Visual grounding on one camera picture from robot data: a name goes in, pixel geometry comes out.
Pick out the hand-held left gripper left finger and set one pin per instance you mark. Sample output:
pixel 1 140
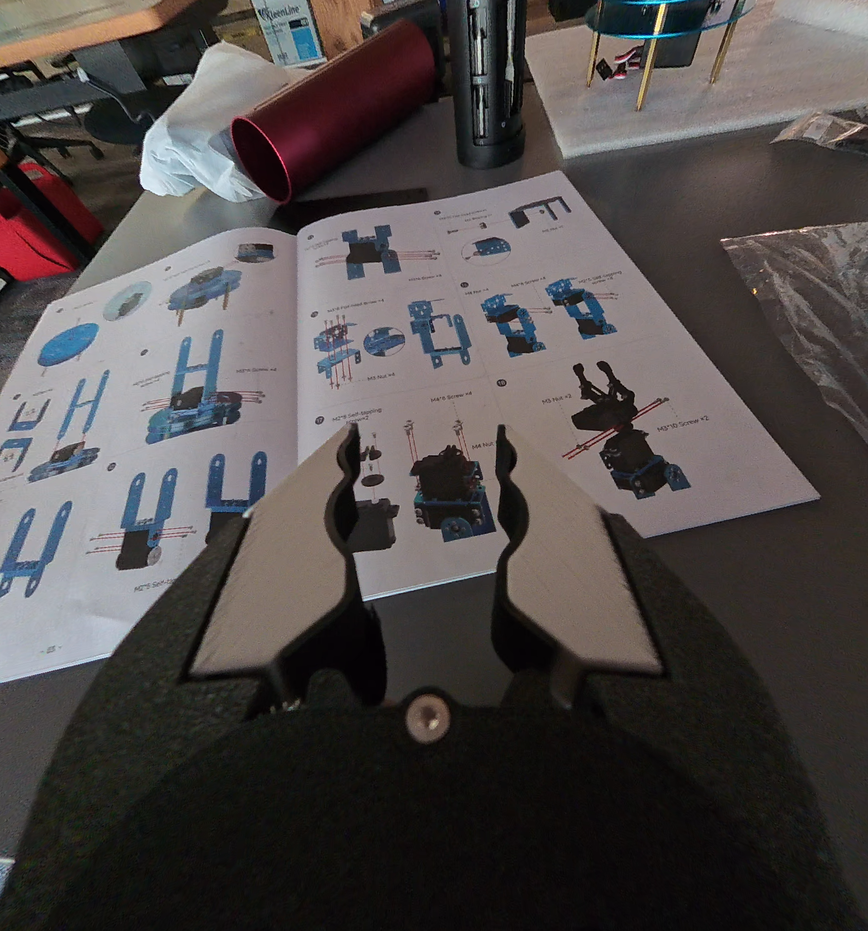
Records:
pixel 259 596

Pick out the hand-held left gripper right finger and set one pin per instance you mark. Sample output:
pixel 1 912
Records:
pixel 586 596

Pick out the blue toy robot arm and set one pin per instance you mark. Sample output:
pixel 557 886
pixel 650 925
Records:
pixel 659 22

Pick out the dark desk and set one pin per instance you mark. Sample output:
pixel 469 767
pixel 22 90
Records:
pixel 732 582

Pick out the wooden office desk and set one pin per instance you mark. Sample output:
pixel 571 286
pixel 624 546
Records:
pixel 56 29

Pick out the assembly instruction booklet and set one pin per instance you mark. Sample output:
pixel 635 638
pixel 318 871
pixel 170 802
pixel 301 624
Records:
pixel 259 305

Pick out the large clear plastic bag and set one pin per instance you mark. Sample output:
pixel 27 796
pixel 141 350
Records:
pixel 804 305

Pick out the red tote bag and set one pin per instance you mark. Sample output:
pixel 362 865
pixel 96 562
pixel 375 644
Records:
pixel 19 233

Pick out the white plastic wrap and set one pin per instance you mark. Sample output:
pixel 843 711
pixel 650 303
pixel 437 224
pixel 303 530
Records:
pixel 186 138

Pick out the red fabric roll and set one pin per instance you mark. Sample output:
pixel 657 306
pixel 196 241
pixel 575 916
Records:
pixel 346 102

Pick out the black patterned bottle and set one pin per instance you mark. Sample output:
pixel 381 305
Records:
pixel 488 87

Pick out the pile of small screw bags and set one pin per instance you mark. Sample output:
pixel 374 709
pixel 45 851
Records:
pixel 833 131

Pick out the white foam sheet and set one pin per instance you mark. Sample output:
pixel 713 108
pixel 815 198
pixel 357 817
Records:
pixel 768 94

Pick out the black office chair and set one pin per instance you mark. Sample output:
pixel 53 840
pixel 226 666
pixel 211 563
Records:
pixel 56 102

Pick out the white labelled cardboard box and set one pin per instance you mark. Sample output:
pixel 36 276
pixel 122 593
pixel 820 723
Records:
pixel 292 33

